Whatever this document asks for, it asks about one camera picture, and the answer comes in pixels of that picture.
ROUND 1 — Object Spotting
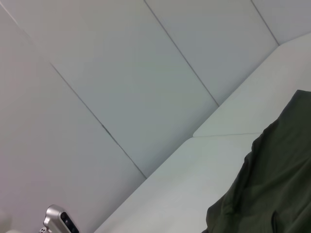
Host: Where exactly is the dark green t-shirt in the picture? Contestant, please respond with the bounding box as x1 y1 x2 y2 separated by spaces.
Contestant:
201 89 311 233

